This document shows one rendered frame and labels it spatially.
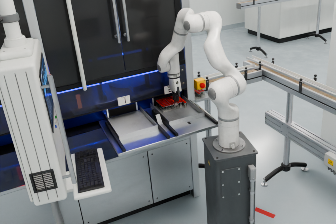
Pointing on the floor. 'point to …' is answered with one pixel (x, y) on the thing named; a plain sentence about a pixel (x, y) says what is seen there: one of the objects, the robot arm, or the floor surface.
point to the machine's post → (189, 93)
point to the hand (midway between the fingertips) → (175, 97)
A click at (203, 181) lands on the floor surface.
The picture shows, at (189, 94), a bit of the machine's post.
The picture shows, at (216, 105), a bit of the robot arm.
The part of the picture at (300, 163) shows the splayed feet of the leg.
